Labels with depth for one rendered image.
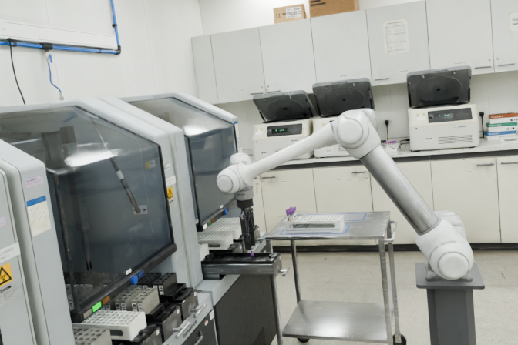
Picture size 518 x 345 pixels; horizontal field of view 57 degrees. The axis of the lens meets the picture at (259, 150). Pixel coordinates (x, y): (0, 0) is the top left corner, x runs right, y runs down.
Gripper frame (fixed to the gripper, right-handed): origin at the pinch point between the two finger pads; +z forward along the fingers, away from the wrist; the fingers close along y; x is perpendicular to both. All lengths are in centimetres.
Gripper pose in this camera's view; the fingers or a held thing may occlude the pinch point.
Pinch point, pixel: (250, 240)
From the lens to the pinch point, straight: 228.9
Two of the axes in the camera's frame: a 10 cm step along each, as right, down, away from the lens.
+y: -2.9, 1.5, -9.5
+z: 1.1, 9.9, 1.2
